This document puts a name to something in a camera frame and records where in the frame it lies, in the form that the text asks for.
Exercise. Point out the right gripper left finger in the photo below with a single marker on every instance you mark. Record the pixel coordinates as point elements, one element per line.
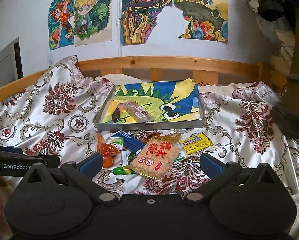
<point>80,175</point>

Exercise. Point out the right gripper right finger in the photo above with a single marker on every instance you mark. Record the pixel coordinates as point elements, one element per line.
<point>220,175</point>

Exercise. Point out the small orange tangerine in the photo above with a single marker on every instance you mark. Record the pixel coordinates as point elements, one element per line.
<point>107,161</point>

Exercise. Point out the orange-red snack bag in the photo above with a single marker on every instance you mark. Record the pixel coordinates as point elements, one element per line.
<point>111,147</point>

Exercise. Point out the green sausage stick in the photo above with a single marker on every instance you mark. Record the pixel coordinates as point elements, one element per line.
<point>120,171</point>

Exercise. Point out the yellow snack packet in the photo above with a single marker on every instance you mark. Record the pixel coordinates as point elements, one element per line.
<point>195,143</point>

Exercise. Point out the white green seaweed snack bag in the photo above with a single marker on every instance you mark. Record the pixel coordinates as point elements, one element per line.
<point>126,157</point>

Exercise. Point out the blue paper sachet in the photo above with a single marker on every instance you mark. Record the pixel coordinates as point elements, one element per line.
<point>129,142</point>

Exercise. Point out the rice cracker snack bag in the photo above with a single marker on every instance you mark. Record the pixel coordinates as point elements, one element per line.
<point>157,156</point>

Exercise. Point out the nut bar clear wrapper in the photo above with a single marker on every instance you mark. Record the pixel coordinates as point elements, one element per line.
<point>138,113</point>

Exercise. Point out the gold foil snack packet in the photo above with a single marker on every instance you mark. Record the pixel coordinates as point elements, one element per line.
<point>150,136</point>

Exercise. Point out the metal tray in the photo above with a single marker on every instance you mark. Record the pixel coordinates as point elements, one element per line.
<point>130,124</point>

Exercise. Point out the floral satin bedspread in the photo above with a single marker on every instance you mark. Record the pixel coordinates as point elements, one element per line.
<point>54,116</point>

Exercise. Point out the dinosaur drawing paper liner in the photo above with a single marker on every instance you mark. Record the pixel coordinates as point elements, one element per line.
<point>166,101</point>

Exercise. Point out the olive fur-trimmed coat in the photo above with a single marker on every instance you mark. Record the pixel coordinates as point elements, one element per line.
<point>286,112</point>

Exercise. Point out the white pillow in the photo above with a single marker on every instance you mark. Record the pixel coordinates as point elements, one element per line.
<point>119,79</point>

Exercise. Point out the floral hanging fabric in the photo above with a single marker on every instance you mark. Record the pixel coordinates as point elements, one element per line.
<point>274,17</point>

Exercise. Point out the wooden bed rail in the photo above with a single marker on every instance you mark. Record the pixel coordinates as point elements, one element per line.
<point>204,71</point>

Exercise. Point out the white wall pipe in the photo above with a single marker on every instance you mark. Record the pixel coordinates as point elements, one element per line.
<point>118,25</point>

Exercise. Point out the anime girl wall drawing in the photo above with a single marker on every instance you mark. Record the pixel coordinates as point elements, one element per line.
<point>60,28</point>

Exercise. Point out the blond boy wall drawing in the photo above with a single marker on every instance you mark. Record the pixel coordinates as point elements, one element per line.
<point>92,21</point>

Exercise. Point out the landscape wall drawing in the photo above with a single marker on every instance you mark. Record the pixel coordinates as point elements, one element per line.
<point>205,19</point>

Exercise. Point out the swirly night wall drawing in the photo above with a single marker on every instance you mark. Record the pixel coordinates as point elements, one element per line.
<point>138,19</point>

